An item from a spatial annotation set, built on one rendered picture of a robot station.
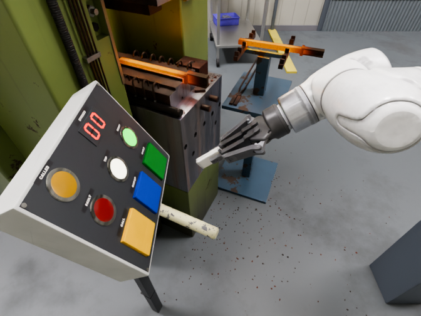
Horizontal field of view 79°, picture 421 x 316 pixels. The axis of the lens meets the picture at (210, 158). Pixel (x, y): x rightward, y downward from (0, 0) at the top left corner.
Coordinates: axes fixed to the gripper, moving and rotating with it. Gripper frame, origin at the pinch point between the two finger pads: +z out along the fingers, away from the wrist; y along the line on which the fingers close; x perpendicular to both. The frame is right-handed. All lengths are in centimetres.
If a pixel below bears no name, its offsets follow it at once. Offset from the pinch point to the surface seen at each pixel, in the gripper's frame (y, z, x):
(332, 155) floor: 95, -34, -145
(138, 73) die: 54, 22, 12
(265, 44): 77, -27, -21
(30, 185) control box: -20.1, 13.7, 29.5
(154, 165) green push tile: -0.2, 12.5, 7.0
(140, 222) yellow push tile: -16.3, 14.0, 8.2
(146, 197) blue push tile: -9.8, 13.4, 7.5
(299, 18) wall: 370, -98, -161
